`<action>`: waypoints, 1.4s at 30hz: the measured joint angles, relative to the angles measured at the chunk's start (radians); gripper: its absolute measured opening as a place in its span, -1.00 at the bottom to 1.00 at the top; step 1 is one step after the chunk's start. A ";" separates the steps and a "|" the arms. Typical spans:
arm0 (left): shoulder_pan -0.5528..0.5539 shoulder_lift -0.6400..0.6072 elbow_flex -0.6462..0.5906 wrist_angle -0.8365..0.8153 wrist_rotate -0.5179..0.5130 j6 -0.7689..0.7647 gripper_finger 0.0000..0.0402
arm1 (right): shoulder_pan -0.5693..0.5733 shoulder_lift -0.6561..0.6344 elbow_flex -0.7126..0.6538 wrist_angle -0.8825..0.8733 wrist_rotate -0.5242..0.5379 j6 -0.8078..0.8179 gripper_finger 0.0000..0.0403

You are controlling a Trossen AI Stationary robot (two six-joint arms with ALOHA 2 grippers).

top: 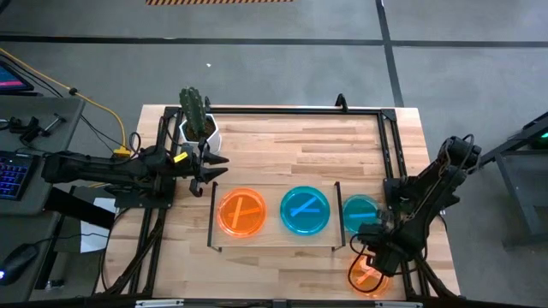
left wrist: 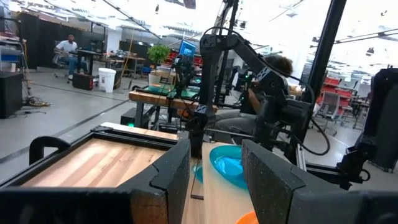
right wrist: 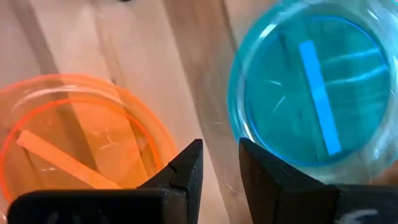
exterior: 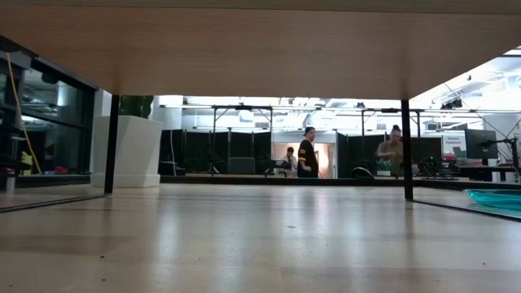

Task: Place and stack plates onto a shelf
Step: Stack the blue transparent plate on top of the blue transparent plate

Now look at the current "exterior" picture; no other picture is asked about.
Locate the wooden shelf with black legs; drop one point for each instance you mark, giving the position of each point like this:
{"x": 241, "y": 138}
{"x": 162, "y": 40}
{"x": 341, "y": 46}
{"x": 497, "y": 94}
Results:
{"x": 260, "y": 53}

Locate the teal translucent plastic plate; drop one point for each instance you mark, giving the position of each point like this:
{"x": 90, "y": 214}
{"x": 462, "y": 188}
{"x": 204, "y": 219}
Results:
{"x": 496, "y": 198}

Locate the black background robot arm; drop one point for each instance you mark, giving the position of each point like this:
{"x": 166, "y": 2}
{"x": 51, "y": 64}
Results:
{"x": 277, "y": 164}

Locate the grey chair back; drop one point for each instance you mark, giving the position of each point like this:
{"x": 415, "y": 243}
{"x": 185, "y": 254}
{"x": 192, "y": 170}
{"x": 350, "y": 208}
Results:
{"x": 241, "y": 166}

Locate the person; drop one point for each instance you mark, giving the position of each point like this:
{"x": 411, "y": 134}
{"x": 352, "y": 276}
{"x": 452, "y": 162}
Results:
{"x": 290, "y": 160}
{"x": 307, "y": 156}
{"x": 390, "y": 152}

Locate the black partition panels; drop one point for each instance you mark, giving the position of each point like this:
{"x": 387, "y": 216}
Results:
{"x": 195, "y": 150}
{"x": 350, "y": 150}

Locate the small plant in white pot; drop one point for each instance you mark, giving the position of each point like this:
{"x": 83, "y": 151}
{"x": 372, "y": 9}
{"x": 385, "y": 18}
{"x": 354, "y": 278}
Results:
{"x": 383, "y": 166}

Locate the white hexagonal plant pot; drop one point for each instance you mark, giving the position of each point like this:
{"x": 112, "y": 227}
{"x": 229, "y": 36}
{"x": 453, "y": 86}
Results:
{"x": 134, "y": 150}

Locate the green cactus plant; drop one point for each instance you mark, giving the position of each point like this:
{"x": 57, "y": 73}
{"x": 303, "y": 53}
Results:
{"x": 136, "y": 106}

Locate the white printed sign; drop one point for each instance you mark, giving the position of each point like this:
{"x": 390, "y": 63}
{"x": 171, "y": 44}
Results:
{"x": 454, "y": 142}

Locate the small red object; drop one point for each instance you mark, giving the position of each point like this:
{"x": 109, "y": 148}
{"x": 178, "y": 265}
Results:
{"x": 61, "y": 170}

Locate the black computer monitor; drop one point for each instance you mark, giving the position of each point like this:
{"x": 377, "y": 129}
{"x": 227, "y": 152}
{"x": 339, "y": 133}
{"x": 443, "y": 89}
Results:
{"x": 481, "y": 144}

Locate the dark background table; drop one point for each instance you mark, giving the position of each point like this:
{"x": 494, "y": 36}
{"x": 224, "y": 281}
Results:
{"x": 480, "y": 171}

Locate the black metal rig frame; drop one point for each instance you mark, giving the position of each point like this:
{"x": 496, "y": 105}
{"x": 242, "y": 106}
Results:
{"x": 244, "y": 180}

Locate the black background gantry frame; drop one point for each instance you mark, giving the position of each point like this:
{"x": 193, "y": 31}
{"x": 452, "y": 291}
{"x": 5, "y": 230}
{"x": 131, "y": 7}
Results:
{"x": 390, "y": 110}
{"x": 242, "y": 108}

